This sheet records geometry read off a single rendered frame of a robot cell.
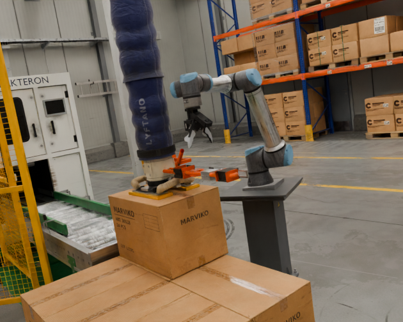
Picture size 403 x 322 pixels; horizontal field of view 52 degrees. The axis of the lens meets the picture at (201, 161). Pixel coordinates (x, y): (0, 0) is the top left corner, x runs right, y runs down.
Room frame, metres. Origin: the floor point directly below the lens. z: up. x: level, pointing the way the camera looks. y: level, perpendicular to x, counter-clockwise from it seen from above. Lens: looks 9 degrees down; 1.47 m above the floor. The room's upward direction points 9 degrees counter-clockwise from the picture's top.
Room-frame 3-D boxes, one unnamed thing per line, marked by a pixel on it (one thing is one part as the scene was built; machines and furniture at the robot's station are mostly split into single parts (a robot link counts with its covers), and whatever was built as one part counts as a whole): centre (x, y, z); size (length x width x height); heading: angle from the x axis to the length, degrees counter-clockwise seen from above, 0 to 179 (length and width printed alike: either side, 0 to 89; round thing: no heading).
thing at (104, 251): (2.68, 0.51, 0.58); 0.70 x 0.03 x 0.06; 127
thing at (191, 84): (2.09, 0.00, 1.52); 0.10 x 0.09 x 0.12; 148
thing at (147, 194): (2.33, 0.32, 0.97); 0.34 x 0.10 x 0.05; 37
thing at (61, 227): (3.73, 1.64, 0.60); 1.60 x 0.10 x 0.09; 37
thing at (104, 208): (4.06, 1.22, 0.60); 1.60 x 0.10 x 0.09; 37
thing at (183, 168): (2.19, 0.10, 1.08); 0.10 x 0.08 x 0.06; 127
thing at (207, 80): (2.19, -0.05, 1.53); 0.12 x 0.12 x 0.09; 58
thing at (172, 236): (2.39, 0.27, 0.75); 0.60 x 0.40 x 0.40; 37
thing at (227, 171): (1.91, -0.11, 1.08); 0.08 x 0.07 x 0.05; 37
